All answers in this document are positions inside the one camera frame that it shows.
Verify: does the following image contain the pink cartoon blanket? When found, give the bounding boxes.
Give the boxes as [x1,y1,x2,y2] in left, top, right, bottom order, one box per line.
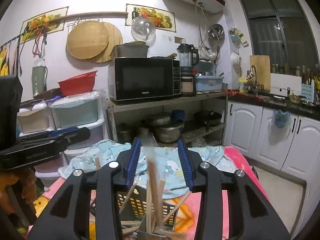
[34,146,266,239]

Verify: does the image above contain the metal shelf rack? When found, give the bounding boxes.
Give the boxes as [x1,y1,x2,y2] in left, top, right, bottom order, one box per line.
[106,92,228,147]

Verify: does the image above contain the white box on counter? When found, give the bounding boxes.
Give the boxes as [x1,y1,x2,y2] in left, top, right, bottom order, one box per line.
[270,73,302,96]

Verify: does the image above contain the wooden cutting board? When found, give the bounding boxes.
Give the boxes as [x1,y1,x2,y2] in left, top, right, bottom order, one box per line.
[249,55,271,91]

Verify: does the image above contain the light blue crumpled cloth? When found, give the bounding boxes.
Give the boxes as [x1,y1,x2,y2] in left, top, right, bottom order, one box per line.
[58,140,237,199]

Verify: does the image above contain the glass pot lid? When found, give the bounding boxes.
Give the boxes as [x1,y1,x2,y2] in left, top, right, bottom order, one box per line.
[131,16,156,41]

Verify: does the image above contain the round bamboo tray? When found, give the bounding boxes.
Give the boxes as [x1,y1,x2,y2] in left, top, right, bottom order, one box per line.
[66,21,110,60]

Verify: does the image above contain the black wok on shelf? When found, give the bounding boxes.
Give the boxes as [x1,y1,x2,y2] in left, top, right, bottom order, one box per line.
[193,110,222,127]

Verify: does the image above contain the round wooden board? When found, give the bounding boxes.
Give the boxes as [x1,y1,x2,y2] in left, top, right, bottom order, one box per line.
[91,22,123,63]

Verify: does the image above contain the steel pot on shelf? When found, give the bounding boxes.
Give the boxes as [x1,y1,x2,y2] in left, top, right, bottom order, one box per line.
[155,121,184,144]

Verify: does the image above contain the pastel plastic drawer unit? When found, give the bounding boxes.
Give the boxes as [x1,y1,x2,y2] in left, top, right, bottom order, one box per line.
[49,91,108,156]

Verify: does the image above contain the red plastic basin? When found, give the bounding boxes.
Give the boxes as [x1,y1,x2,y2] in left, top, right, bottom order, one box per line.
[58,70,98,96]

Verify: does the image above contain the black microwave oven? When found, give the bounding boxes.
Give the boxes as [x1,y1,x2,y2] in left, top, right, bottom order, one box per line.
[108,57,181,102]

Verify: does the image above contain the white cabinet doors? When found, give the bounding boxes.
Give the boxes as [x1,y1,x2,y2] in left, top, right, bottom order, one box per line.
[224,101,319,180]

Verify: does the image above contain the dark kitchen window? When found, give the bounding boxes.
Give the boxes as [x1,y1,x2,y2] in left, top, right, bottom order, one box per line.
[240,0,319,74]

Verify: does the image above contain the black blender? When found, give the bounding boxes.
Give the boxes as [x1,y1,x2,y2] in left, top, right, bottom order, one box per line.
[177,43,199,97]

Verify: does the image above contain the fruit picture on wall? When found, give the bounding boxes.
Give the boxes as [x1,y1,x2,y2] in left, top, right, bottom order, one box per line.
[125,4,176,33]

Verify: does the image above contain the green thermos bottle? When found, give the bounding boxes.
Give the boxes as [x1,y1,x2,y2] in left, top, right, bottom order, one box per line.
[31,58,48,96]

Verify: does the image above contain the grey metal tray box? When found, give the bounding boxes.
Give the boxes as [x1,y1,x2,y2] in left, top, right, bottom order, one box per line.
[110,43,149,59]

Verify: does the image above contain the hanging steel bowl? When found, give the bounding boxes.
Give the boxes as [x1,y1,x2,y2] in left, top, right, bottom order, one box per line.
[207,24,225,41]

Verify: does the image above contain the blue plastic bag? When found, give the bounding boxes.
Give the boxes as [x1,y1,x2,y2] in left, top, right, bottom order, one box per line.
[273,109,291,128]

